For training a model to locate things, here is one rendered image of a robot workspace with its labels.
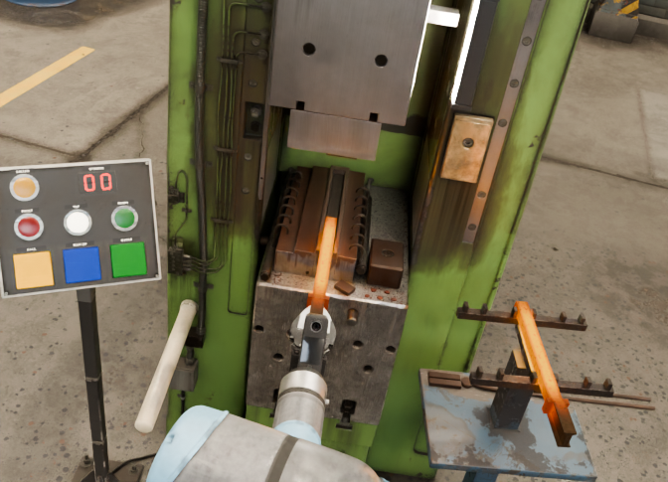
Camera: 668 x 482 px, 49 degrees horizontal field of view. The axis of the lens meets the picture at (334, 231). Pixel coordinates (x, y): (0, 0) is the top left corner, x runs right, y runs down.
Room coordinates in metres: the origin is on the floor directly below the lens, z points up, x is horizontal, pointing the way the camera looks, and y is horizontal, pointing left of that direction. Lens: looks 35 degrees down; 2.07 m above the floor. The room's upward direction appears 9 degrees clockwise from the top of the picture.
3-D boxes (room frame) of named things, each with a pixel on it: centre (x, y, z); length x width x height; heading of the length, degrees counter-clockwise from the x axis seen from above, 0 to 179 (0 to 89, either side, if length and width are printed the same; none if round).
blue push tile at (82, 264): (1.23, 0.54, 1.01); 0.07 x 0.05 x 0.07; 115
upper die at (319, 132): (1.64, 0.04, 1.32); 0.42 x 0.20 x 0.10; 0
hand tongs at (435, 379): (1.36, -0.60, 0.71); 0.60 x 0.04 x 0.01; 93
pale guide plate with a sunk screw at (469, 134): (1.56, -0.28, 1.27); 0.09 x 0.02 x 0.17; 90
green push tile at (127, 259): (1.27, 0.45, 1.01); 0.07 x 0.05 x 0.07; 115
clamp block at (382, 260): (1.49, -0.14, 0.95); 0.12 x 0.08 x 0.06; 0
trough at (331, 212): (1.64, 0.01, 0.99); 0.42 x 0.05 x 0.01; 0
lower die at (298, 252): (1.64, 0.04, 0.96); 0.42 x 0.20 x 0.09; 0
